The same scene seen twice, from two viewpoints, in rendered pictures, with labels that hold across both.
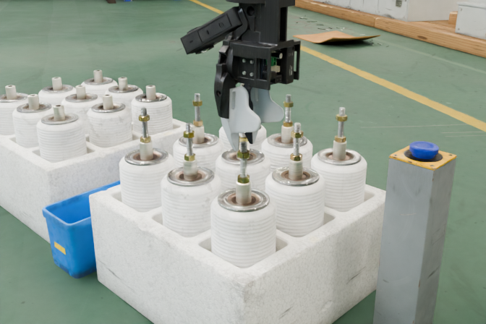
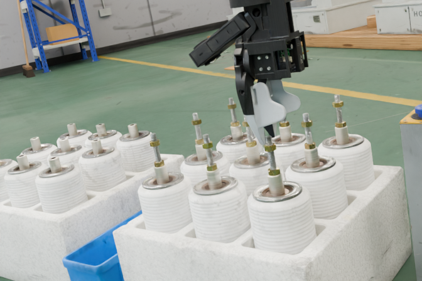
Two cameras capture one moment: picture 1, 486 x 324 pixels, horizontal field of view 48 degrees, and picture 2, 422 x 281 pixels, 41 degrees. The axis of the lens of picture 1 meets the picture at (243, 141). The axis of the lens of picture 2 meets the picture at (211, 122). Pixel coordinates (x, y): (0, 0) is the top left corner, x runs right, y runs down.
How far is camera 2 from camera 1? 0.17 m
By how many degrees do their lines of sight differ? 8
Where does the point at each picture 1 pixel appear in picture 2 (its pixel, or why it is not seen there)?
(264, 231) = (306, 216)
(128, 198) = (154, 224)
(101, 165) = (106, 208)
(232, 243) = (279, 233)
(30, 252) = not seen: outside the picture
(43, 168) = (53, 220)
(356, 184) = (367, 162)
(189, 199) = (222, 205)
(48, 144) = (52, 197)
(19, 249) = not seen: outside the picture
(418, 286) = not seen: outside the picture
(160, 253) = (205, 265)
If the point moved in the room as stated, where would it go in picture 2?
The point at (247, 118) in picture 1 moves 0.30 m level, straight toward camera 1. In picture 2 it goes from (272, 110) to (348, 175)
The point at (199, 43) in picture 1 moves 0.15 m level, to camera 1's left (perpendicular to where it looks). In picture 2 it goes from (209, 53) to (107, 73)
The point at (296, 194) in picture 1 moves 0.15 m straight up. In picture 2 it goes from (321, 179) to (308, 87)
